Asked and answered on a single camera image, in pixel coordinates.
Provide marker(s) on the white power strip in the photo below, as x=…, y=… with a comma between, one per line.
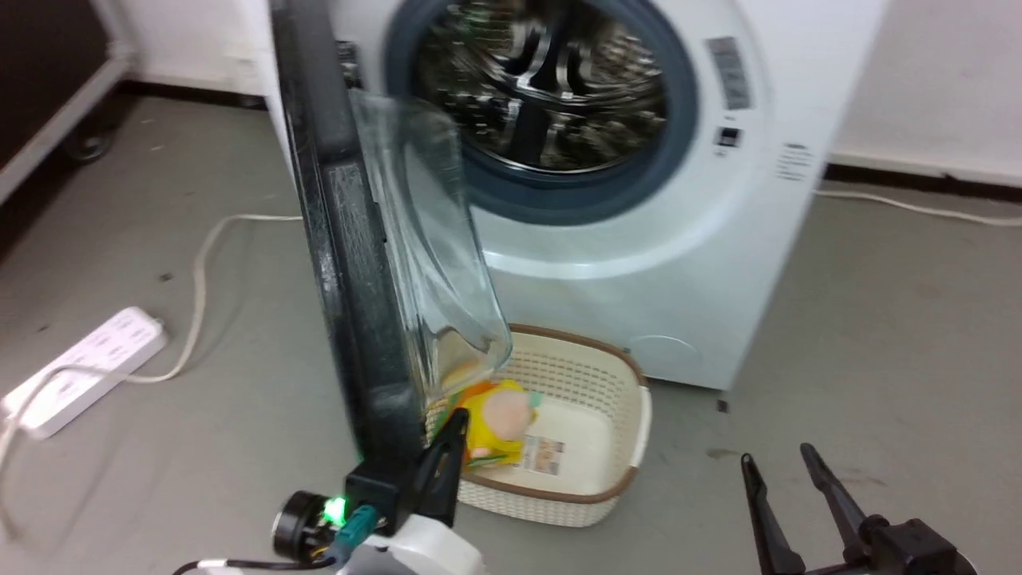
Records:
x=88, y=367

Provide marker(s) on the grey rectangular sticker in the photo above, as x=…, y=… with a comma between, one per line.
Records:
x=729, y=72

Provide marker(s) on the white rolling cart frame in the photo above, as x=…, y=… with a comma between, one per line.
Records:
x=40, y=72

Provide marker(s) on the white front-load washing machine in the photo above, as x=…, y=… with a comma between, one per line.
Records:
x=687, y=263

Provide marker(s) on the paper label in basket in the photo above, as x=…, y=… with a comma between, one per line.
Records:
x=544, y=456

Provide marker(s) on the black caster wheel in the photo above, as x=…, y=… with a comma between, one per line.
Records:
x=88, y=144

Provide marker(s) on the cream laundry basket brown rim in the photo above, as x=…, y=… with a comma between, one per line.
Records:
x=591, y=399

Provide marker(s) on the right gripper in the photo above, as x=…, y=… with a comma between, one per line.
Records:
x=910, y=551

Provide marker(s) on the black washing machine door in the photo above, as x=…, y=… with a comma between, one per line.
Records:
x=343, y=239

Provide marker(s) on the yellow doll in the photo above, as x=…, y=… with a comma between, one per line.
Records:
x=499, y=419

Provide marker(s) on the steel washing machine drum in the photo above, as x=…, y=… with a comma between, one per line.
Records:
x=551, y=88

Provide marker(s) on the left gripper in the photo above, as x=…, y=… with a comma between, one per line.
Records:
x=399, y=551

